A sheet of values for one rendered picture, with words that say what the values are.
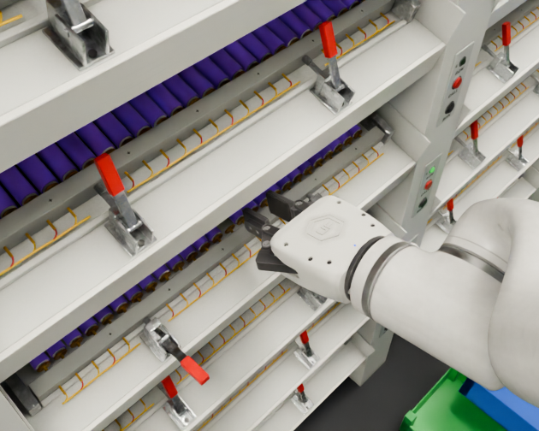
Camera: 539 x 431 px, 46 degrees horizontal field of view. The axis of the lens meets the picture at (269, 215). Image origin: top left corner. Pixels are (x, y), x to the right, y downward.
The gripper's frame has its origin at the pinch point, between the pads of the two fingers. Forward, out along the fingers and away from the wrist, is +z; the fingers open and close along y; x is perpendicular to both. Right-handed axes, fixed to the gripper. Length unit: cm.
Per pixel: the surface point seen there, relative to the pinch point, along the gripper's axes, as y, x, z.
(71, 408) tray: 29.1, 7.2, 2.1
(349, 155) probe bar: -17.9, 3.6, 3.6
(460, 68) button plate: -32.0, -4.7, -4.4
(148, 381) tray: 21.3, 8.8, -0.5
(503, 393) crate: -45, 81, -7
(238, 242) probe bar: 3.1, 3.7, 3.3
